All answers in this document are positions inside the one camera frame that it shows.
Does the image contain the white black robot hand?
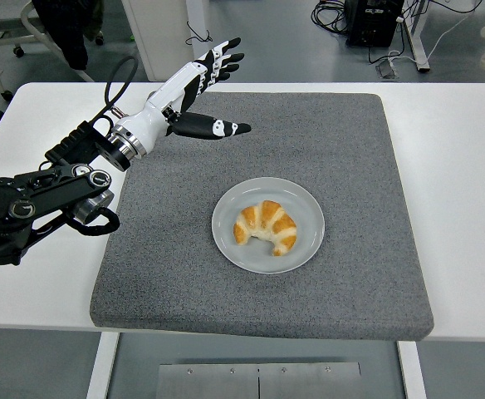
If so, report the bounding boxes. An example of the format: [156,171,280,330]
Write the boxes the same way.
[115,37,252,157]

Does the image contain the golden croissant bread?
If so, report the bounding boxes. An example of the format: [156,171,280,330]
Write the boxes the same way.
[233,199,298,257]

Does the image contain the pale grey round plate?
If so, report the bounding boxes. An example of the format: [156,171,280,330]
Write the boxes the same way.
[211,176,326,275]

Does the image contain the white desk side panel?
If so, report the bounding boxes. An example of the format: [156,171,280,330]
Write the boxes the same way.
[121,0,213,83]

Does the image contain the person's leg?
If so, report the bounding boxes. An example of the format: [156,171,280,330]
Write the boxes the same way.
[32,0,105,71]

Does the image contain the grey felt mat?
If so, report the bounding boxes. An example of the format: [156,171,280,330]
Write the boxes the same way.
[89,90,435,342]

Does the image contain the black equipment box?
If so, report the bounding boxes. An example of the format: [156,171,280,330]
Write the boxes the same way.
[345,0,405,47]

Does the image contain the clear floor socket box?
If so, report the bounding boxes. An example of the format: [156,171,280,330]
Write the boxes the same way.
[375,57,400,79]

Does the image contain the white table leg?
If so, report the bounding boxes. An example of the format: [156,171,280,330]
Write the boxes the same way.
[85,332,121,399]
[396,340,429,399]

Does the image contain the white desk leg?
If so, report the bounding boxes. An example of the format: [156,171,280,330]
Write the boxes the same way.
[402,0,431,72]

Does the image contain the thin black looped cable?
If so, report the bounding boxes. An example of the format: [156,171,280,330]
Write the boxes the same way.
[184,20,213,46]

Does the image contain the white wheeled chair frame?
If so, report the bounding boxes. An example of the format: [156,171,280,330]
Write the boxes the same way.
[0,0,105,101]

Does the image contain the black cable bundle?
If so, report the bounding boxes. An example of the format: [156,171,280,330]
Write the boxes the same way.
[311,0,350,37]

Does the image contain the long white cable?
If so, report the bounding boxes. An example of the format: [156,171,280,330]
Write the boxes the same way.
[385,0,484,67]

